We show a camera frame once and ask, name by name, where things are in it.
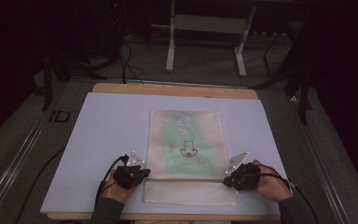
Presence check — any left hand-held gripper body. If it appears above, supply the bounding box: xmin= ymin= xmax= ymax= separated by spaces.
xmin=113 ymin=150 xmax=147 ymax=190

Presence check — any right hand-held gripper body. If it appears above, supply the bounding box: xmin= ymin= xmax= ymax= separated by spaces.
xmin=225 ymin=151 xmax=262 ymax=191

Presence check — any clear plastic zip bag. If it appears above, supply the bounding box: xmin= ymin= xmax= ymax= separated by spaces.
xmin=143 ymin=108 xmax=239 ymax=208

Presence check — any person's left hand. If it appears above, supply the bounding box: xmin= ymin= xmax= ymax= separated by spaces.
xmin=100 ymin=169 xmax=138 ymax=205

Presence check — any person's right hand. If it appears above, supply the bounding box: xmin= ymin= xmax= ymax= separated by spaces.
xmin=251 ymin=159 xmax=295 ymax=203

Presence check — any green garment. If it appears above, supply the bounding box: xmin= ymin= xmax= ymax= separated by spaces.
xmin=159 ymin=113 xmax=222 ymax=175

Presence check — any pale blue table mat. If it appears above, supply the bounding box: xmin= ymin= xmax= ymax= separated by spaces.
xmin=40 ymin=91 xmax=289 ymax=217

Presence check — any wooden table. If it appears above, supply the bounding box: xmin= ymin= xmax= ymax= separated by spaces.
xmin=47 ymin=82 xmax=282 ymax=222

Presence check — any black metal stand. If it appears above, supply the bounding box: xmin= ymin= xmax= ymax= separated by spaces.
xmin=250 ymin=31 xmax=313 ymax=126

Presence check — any black tripod stand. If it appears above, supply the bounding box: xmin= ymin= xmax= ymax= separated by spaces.
xmin=41 ymin=31 xmax=120 ymax=111

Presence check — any white metal stand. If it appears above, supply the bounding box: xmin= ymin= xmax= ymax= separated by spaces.
xmin=165 ymin=0 xmax=258 ymax=77

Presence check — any aluminium floor rail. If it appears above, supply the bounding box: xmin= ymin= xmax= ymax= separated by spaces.
xmin=290 ymin=94 xmax=352 ymax=224
xmin=0 ymin=81 xmax=73 ymax=224

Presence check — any long black floor cable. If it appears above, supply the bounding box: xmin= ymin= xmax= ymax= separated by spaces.
xmin=13 ymin=147 xmax=67 ymax=224

